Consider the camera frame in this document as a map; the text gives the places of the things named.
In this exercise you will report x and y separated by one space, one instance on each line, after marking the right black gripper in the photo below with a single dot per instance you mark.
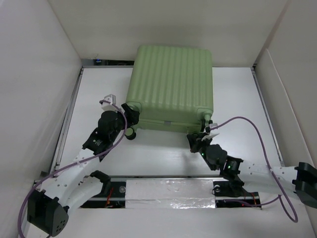
195 141

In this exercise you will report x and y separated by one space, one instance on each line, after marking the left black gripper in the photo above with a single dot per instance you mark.
132 116

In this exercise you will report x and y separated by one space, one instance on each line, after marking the green hard-shell suitcase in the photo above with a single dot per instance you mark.
172 88

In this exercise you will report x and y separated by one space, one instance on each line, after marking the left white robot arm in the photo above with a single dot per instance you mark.
74 173

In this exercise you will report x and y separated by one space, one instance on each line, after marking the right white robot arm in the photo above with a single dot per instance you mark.
299 181

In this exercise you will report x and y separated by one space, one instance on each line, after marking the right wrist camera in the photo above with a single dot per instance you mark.
210 134

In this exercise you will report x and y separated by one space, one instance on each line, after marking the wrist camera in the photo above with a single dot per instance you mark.
210 134
109 100

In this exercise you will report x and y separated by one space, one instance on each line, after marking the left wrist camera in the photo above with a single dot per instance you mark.
109 100

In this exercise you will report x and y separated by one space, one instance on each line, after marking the metal base rail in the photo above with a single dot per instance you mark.
144 193

